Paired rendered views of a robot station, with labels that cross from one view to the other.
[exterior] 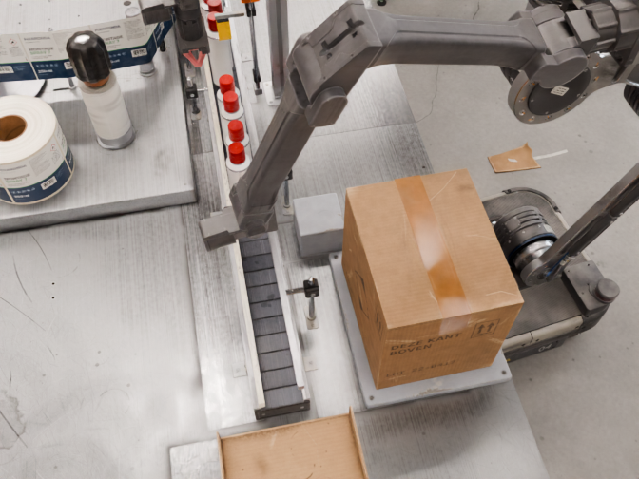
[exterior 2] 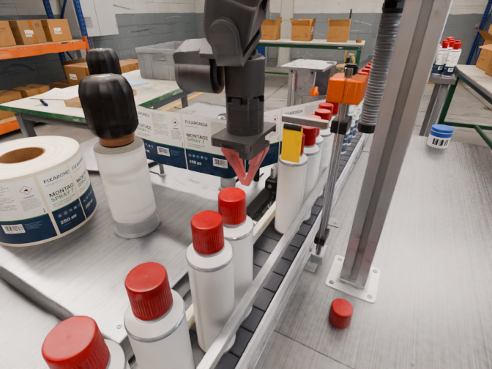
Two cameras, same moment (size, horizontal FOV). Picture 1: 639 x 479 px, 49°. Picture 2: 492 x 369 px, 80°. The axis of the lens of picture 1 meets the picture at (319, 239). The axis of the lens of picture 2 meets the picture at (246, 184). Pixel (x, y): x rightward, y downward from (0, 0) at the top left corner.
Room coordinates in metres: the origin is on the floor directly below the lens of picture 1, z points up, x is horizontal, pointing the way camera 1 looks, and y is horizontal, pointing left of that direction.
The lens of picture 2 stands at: (0.92, 0.01, 1.27)
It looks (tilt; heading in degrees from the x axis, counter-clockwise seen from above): 31 degrees down; 40
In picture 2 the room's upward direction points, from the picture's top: straight up
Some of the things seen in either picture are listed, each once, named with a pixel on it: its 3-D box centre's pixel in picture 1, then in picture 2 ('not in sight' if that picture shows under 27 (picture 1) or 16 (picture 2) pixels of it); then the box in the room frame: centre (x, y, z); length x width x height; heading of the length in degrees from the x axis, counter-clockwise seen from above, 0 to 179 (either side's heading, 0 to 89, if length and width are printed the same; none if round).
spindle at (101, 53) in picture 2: not in sight; (112, 102); (1.33, 0.86, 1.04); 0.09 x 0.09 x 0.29
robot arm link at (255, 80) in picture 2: (183, 3); (240, 75); (1.25, 0.30, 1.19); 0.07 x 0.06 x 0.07; 109
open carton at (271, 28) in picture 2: not in sight; (269, 28); (5.95, 3.69, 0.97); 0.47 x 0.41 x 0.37; 16
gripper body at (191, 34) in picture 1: (190, 26); (244, 118); (1.25, 0.29, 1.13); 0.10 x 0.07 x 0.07; 12
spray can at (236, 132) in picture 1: (240, 157); (164, 348); (1.00, 0.18, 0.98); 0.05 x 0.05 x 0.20
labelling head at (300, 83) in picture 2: not in sight; (307, 112); (1.67, 0.41, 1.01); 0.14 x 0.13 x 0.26; 12
